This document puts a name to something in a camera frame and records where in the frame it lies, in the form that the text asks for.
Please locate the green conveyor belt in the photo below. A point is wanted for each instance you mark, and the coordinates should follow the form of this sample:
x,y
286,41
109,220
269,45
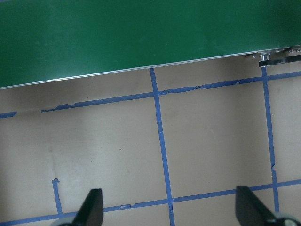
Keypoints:
x,y
141,35

